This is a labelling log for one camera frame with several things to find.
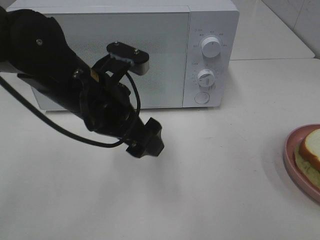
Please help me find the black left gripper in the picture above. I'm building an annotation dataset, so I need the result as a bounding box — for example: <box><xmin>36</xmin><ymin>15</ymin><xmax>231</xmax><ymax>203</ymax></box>
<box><xmin>79</xmin><ymin>73</ymin><xmax>165</xmax><ymax>158</ymax></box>

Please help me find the round door release button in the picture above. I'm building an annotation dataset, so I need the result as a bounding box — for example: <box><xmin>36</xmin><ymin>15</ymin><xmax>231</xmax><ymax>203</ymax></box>
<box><xmin>194</xmin><ymin>92</ymin><xmax>210</xmax><ymax>104</ymax></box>

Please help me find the white timer knob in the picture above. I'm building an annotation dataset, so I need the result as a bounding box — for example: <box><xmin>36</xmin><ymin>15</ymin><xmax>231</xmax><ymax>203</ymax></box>
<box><xmin>197</xmin><ymin>69</ymin><xmax>216</xmax><ymax>88</ymax></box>

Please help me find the white microwave door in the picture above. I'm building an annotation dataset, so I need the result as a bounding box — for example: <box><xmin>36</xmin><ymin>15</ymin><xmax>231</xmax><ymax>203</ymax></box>
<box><xmin>29</xmin><ymin>11</ymin><xmax>191</xmax><ymax>111</ymax></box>

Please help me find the pink round plate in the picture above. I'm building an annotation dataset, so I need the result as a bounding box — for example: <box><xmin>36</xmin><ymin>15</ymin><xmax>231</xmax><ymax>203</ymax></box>
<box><xmin>283</xmin><ymin>124</ymin><xmax>320</xmax><ymax>205</ymax></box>

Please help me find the white bread sandwich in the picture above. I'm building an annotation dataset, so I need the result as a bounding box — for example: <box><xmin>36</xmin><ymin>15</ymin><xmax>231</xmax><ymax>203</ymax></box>
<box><xmin>294</xmin><ymin>128</ymin><xmax>320</xmax><ymax>189</ymax></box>

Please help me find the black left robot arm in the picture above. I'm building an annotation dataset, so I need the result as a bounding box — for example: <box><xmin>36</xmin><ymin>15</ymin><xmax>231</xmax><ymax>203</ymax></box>
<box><xmin>0</xmin><ymin>9</ymin><xmax>164</xmax><ymax>158</ymax></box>

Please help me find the white microwave oven body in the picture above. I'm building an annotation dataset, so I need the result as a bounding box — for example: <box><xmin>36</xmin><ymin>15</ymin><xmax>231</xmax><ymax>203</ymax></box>
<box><xmin>7</xmin><ymin>0</ymin><xmax>240</xmax><ymax>108</ymax></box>

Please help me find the upper white power knob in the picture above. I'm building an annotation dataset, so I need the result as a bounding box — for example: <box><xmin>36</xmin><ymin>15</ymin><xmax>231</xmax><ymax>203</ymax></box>
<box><xmin>201</xmin><ymin>36</ymin><xmax>222</xmax><ymax>58</ymax></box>

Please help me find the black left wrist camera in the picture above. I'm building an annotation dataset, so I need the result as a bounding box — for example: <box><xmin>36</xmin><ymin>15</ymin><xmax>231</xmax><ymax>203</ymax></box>
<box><xmin>92</xmin><ymin>41</ymin><xmax>150</xmax><ymax>83</ymax></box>

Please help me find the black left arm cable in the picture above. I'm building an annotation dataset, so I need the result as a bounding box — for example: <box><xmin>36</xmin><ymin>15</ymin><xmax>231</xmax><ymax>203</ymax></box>
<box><xmin>0</xmin><ymin>71</ymin><xmax>141</xmax><ymax>148</ymax></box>

